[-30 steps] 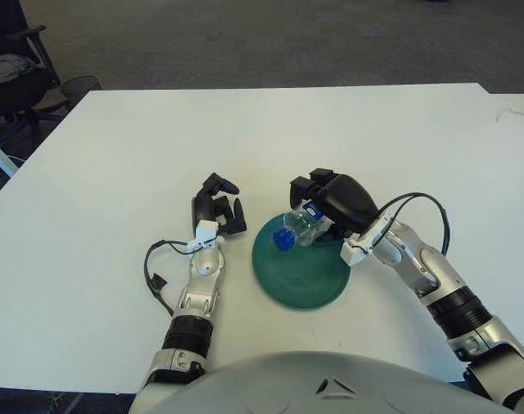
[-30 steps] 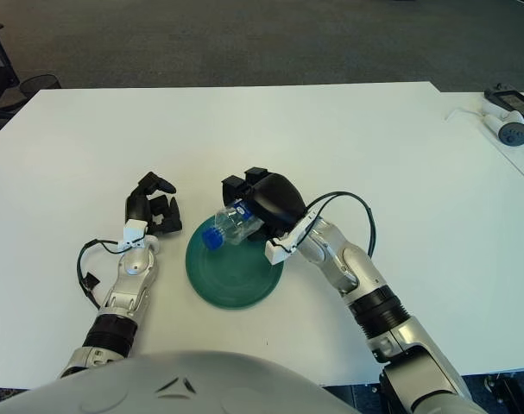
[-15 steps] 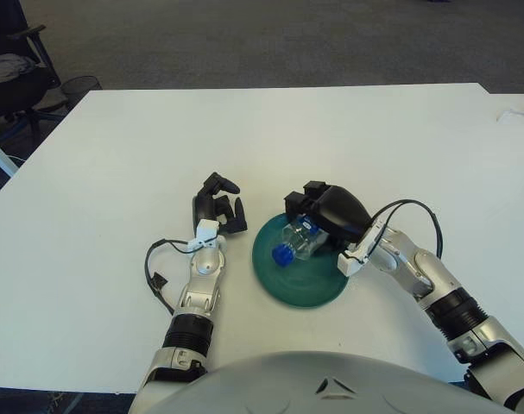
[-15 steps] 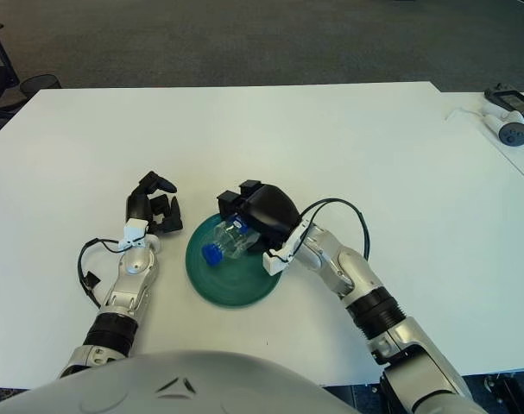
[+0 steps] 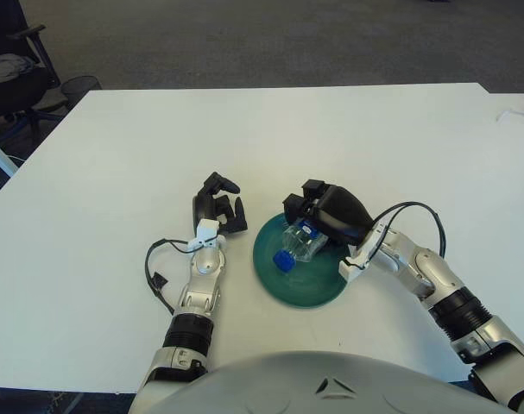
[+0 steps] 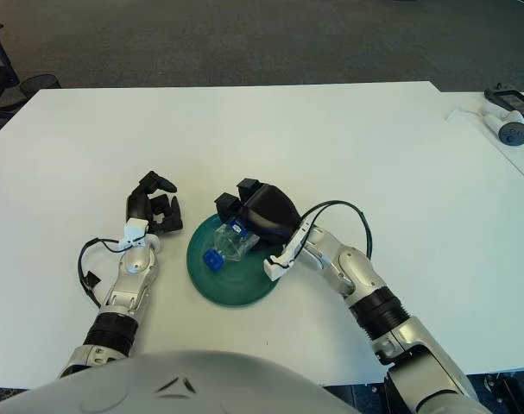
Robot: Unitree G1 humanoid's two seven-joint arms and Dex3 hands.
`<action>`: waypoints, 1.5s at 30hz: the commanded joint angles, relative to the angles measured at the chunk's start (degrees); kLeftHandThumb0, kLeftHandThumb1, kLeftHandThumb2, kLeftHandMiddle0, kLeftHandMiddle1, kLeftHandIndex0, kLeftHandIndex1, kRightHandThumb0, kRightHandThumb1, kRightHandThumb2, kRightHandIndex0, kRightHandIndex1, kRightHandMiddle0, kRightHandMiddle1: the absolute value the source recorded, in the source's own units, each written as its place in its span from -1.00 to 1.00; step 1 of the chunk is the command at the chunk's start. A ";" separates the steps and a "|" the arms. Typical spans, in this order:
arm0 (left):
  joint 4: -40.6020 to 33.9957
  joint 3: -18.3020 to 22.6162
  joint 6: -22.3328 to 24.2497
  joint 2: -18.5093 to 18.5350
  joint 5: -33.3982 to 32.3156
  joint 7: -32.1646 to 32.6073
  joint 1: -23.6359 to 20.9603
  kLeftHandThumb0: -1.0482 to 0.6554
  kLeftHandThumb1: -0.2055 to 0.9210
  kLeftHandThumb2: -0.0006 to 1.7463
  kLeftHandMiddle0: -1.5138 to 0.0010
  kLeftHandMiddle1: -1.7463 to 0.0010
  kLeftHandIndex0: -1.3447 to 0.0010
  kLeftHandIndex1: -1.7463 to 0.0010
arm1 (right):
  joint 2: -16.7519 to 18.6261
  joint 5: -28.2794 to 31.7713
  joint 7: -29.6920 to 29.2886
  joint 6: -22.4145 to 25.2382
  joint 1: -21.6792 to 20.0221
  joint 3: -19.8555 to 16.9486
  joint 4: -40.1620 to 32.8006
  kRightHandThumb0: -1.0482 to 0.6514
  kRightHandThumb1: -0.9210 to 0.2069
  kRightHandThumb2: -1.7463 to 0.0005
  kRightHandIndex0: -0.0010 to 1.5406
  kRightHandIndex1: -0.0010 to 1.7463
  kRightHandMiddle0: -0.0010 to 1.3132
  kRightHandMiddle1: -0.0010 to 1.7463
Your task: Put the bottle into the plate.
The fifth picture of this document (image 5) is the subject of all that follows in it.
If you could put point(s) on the clear bottle blue cap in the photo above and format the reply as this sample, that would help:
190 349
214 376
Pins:
300 246

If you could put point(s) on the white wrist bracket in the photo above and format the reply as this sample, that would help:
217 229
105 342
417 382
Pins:
356 259
207 228

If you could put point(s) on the black mesh waste bin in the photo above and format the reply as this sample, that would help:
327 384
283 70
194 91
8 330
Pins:
78 89

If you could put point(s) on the green round plate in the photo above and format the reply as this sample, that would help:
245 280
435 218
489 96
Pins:
313 284

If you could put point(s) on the grey crumpled cloth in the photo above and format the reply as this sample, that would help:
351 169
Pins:
7 65

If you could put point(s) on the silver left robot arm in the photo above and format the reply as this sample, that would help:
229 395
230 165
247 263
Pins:
205 263

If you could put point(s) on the grey robot torso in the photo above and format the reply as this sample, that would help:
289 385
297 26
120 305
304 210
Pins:
287 388

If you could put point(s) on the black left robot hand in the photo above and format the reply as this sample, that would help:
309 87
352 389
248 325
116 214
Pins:
203 207

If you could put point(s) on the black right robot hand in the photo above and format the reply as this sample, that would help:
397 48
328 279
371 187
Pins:
341 211

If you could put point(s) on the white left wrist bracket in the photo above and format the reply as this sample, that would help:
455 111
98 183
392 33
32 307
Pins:
207 228

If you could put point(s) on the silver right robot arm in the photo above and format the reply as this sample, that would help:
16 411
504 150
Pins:
425 267

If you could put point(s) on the black office chair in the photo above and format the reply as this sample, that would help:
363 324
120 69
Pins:
11 92

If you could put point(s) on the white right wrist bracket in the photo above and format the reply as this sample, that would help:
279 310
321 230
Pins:
356 259

